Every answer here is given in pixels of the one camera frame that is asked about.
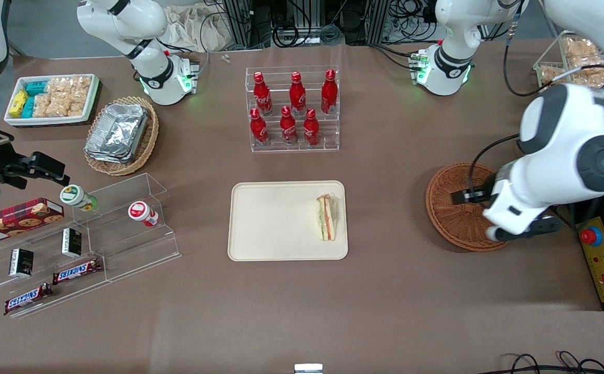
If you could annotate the yellow snack packet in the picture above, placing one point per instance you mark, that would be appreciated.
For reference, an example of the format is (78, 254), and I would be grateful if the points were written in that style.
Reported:
(18, 104)

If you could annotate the green lid small bottle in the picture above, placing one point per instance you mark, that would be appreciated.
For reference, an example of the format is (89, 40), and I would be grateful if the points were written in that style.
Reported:
(76, 196)

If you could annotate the Snickers chocolate bar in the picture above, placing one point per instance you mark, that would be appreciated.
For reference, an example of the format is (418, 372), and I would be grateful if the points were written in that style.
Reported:
(26, 298)
(76, 271)

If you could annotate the oval light wicker basket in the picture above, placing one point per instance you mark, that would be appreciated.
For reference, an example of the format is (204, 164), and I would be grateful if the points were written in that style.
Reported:
(148, 140)

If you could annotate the cream plastic tray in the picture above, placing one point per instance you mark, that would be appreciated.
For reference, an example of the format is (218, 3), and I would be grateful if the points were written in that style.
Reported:
(276, 221)

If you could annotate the red cookie box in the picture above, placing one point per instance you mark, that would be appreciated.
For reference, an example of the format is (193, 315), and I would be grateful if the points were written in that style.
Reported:
(16, 221)

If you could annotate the red lid small bottle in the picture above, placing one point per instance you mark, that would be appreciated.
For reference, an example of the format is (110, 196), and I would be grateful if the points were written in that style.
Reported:
(142, 212)

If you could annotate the small black box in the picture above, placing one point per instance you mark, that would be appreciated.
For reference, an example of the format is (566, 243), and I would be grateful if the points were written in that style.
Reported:
(71, 242)
(21, 262)

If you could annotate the teal snack packet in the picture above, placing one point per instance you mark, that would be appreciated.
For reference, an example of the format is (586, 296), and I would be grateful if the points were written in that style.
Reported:
(36, 87)
(28, 107)

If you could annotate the clear rice cracker bag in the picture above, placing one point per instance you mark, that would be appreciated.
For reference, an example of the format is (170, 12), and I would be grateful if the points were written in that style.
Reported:
(62, 106)
(80, 88)
(58, 85)
(42, 105)

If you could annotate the triangular sandwich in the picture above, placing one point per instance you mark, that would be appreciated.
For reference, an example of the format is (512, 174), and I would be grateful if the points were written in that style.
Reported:
(327, 218)

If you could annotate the stack of foil trays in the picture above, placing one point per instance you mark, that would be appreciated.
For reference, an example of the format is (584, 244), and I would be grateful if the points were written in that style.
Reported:
(117, 132)

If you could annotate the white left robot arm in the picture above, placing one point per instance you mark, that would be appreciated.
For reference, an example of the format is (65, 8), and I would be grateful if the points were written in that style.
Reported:
(572, 145)

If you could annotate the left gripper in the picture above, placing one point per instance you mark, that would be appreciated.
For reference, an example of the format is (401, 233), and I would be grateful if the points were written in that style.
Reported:
(487, 188)

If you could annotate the white rectangular snack tray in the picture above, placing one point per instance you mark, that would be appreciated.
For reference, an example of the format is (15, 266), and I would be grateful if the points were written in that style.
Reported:
(52, 121)

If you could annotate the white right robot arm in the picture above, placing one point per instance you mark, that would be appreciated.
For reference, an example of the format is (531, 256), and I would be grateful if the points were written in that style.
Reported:
(151, 78)

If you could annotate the beige cloth bag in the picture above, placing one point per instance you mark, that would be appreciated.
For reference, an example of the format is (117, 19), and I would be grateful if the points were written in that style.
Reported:
(195, 28)

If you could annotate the bagged bread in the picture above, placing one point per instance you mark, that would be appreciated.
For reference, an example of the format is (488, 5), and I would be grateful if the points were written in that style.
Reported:
(554, 75)
(582, 49)

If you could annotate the red cola bottle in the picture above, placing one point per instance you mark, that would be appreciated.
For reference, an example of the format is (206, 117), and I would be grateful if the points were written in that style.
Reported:
(297, 96)
(329, 93)
(262, 96)
(288, 129)
(311, 130)
(258, 130)

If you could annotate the round brown wicker basket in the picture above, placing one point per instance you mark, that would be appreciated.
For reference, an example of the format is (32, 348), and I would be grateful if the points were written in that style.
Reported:
(452, 228)

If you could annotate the clear acrylic bottle rack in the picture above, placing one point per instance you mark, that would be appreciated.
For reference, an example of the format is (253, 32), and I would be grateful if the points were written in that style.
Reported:
(294, 145)

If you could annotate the clear acrylic stepped shelf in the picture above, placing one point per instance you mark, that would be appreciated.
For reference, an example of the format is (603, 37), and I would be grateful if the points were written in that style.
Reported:
(125, 244)

